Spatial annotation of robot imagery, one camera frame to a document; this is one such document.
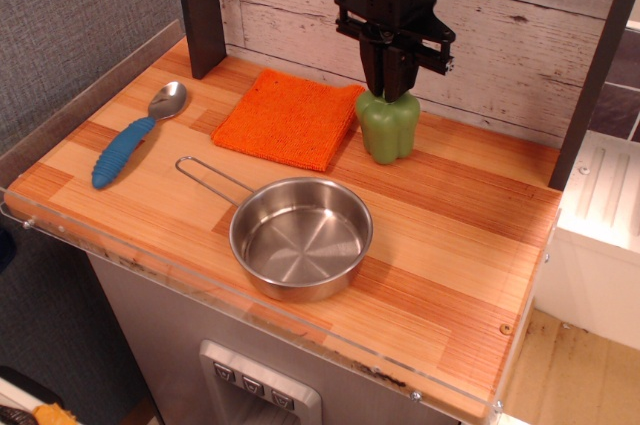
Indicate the yellow object bottom left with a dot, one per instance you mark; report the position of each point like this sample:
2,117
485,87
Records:
53,414

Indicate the blue handled metal spoon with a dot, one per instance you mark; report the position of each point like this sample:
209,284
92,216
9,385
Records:
168,102

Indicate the silver dispenser button panel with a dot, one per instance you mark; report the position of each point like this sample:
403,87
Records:
257,387

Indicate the dark left vertical post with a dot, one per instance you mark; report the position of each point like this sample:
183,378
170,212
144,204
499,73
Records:
205,35

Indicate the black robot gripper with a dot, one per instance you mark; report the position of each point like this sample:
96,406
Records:
396,37

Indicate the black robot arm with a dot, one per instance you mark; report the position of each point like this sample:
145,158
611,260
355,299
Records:
396,38

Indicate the white toy sink unit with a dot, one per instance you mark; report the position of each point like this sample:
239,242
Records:
590,274

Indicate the dark right vertical post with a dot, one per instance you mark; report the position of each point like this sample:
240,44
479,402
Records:
615,24

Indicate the small stainless steel pot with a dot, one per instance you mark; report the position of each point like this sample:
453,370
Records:
298,239

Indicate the clear acrylic edge guard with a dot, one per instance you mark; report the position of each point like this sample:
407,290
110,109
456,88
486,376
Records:
435,307

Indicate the dark vertical post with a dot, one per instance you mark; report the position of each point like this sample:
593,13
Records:
615,24
205,35

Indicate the green toy bell pepper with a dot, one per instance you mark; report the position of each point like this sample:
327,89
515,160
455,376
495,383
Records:
388,128

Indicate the orange cloth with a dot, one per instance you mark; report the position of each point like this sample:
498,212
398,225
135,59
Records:
289,120

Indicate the grey toy fridge cabinet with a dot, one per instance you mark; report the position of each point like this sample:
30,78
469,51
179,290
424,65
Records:
165,329

